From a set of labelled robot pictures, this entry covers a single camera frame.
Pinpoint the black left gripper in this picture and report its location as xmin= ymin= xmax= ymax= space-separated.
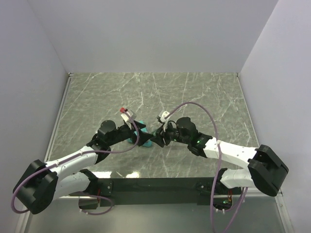
xmin=108 ymin=120 xmax=154 ymax=146

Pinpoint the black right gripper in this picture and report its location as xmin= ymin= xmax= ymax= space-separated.
xmin=150 ymin=120 xmax=190 ymax=148

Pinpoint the teal triangular power strip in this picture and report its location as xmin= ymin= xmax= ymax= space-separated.
xmin=126 ymin=120 xmax=152 ymax=147

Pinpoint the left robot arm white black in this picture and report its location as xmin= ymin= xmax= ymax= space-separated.
xmin=11 ymin=120 xmax=153 ymax=214

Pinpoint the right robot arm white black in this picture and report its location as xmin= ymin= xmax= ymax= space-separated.
xmin=151 ymin=117 xmax=289 ymax=197

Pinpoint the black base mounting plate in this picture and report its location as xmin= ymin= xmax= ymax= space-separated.
xmin=69 ymin=177 xmax=243 ymax=207

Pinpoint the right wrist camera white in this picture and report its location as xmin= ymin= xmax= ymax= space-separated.
xmin=157 ymin=110 xmax=170 ymax=131

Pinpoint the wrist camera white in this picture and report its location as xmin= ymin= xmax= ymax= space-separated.
xmin=120 ymin=107 xmax=136 ymax=128
xmin=157 ymin=110 xmax=170 ymax=131

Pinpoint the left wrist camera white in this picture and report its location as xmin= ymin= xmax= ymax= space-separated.
xmin=120 ymin=107 xmax=136 ymax=128

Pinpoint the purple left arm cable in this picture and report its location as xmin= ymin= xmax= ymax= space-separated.
xmin=11 ymin=110 xmax=141 ymax=216

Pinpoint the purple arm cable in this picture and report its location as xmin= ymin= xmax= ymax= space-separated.
xmin=167 ymin=102 xmax=248 ymax=233
xmin=11 ymin=110 xmax=141 ymax=216

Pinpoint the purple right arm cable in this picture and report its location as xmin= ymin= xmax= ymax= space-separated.
xmin=167 ymin=102 xmax=248 ymax=233

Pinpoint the aluminium frame rail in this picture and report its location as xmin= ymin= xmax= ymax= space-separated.
xmin=214 ymin=188 xmax=283 ymax=198

